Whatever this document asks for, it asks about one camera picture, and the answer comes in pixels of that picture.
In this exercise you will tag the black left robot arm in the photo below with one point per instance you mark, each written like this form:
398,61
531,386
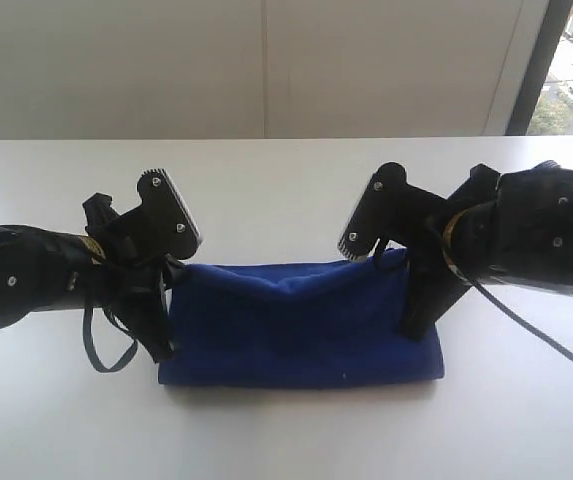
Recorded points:
35,269

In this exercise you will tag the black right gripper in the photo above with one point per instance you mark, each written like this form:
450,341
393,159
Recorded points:
419,220

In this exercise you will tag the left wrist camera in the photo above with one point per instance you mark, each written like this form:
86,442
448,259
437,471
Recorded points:
170,222

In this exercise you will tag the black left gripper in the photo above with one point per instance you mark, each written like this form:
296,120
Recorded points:
117,269

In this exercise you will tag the blue towel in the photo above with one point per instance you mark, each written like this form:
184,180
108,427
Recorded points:
296,326

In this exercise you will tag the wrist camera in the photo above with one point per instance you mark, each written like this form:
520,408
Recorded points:
365,233
170,222

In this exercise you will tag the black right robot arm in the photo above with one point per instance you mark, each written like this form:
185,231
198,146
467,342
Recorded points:
514,228

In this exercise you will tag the dark window frame post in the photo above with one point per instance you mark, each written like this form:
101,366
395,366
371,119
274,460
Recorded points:
550,31

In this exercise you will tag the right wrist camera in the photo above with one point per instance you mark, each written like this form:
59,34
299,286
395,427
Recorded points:
365,233

